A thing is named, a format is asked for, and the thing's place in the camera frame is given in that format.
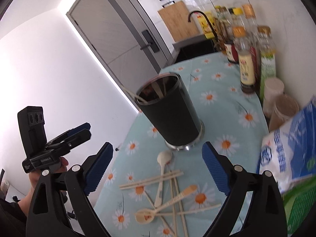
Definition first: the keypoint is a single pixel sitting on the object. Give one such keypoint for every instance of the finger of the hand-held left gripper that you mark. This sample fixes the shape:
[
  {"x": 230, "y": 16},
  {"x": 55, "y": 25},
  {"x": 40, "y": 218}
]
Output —
[
  {"x": 79, "y": 127},
  {"x": 81, "y": 136}
]

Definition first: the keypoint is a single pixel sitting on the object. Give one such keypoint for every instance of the wooden cutting board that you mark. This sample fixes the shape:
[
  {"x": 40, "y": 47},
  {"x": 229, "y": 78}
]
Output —
[{"x": 177, "y": 22}]

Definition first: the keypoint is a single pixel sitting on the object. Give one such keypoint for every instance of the light wooden spoon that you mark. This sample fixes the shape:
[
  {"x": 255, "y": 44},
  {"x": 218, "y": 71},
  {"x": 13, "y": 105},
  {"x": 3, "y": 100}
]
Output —
[
  {"x": 144, "y": 216},
  {"x": 191, "y": 189}
]

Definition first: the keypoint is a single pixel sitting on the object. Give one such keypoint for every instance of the daisy print tablecloth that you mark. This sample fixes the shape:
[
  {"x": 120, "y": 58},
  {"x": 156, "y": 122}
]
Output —
[{"x": 222, "y": 108}]

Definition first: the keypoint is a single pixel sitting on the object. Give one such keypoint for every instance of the clear glass bottle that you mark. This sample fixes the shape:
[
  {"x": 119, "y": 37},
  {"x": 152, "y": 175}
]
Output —
[{"x": 221, "y": 17}]

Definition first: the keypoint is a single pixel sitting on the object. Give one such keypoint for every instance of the person's left hand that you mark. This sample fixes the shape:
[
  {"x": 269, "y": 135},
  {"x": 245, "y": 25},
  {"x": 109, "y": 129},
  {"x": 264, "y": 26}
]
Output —
[{"x": 34, "y": 181}]

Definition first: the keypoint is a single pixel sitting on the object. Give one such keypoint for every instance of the dark jar red label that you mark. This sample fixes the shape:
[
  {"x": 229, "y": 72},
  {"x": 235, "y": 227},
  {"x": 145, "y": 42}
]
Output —
[{"x": 230, "y": 51}]

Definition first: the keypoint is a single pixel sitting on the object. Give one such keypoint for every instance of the grey kitchen sink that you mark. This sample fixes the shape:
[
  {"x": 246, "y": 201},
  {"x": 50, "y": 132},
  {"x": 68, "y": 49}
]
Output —
[{"x": 195, "y": 48}]

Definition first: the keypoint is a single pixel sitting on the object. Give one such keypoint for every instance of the tall bottle orange cap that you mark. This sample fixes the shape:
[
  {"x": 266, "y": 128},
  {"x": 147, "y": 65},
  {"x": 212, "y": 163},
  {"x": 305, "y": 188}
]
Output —
[{"x": 248, "y": 12}]

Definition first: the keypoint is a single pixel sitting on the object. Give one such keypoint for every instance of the grey door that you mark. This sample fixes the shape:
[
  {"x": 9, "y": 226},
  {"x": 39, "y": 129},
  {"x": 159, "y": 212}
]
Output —
[{"x": 106, "y": 29}]

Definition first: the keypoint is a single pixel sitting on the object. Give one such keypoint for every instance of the black utensil holder cup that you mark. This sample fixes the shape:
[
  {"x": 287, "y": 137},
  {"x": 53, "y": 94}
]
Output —
[{"x": 170, "y": 118}]

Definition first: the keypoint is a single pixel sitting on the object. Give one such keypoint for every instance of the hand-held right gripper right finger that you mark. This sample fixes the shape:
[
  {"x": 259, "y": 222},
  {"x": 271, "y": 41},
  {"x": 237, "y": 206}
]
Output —
[{"x": 215, "y": 169}]

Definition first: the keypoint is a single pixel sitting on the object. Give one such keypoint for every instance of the brown paper cup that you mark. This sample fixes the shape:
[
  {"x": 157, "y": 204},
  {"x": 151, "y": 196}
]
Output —
[
  {"x": 284, "y": 108},
  {"x": 272, "y": 91}
]

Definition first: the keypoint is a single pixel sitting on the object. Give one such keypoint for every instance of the person's left forearm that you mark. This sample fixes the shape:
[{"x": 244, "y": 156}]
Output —
[{"x": 24, "y": 203}]

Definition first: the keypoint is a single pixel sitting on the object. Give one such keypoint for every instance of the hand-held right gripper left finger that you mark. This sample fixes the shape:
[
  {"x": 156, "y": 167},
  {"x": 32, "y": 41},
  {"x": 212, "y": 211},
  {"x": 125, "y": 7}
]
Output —
[{"x": 98, "y": 171}]

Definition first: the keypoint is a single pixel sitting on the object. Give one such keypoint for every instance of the long wooden chopstick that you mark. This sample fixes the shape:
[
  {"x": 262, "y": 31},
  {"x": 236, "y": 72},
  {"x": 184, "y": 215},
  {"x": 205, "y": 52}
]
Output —
[{"x": 130, "y": 92}]

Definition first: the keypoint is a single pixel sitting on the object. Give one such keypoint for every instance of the bottle with green label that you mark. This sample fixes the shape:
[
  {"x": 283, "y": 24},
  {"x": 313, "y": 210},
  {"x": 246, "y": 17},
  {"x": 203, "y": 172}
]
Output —
[{"x": 267, "y": 66}]

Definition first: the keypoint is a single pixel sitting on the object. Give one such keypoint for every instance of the green plastic bag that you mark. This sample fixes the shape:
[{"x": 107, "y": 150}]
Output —
[{"x": 300, "y": 207}]

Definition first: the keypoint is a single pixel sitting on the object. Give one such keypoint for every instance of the yellow cap bottle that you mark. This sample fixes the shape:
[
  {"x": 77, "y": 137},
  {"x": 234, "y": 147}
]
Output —
[{"x": 238, "y": 12}]

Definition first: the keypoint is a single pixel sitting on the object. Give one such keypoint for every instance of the blue and white bag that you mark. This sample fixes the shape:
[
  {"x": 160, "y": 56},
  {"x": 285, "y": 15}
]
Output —
[{"x": 288, "y": 150}]

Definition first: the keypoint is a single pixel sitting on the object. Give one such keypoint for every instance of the bottle with cream label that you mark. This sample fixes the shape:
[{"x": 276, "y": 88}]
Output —
[{"x": 246, "y": 71}]

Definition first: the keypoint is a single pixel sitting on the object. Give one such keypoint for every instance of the pile of wooden chopsticks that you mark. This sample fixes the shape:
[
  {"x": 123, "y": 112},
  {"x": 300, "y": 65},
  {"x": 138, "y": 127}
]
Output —
[{"x": 176, "y": 197}]

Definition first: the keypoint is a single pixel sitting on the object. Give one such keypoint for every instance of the white ceramic spoon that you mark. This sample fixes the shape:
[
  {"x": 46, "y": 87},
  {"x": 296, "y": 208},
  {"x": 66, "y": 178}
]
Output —
[{"x": 164, "y": 158}]

